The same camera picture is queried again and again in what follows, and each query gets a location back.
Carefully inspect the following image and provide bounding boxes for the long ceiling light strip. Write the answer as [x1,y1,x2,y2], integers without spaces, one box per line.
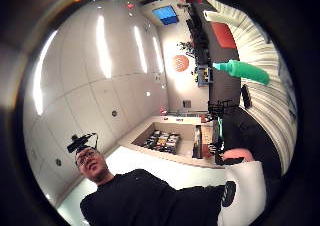
[133,25,149,75]
[95,14,113,80]
[32,30,58,117]
[152,36,165,75]

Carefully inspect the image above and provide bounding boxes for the blue shelf box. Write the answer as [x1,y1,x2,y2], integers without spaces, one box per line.
[196,65,215,88]

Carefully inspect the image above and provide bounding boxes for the black metal stand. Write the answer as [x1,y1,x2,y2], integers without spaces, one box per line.
[207,99,233,118]

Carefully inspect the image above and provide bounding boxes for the black-rimmed glasses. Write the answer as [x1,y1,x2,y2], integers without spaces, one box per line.
[75,149,98,167]

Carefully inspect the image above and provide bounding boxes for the green plastic bottle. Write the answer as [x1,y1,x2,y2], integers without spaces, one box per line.
[212,59,271,86]

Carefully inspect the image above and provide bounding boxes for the blue ceiling screen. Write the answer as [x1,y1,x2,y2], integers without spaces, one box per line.
[151,5,180,27]

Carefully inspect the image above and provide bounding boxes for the the person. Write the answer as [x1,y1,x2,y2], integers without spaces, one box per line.
[74,145,234,226]

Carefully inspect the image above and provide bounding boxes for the orange round wall sign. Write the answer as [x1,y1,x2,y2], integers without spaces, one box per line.
[171,54,190,73]

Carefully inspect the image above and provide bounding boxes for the black head-mounted camera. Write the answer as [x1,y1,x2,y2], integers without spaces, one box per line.
[66,132,100,154]

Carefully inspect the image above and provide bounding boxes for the red wall panel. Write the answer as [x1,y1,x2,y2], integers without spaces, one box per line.
[210,21,237,50]

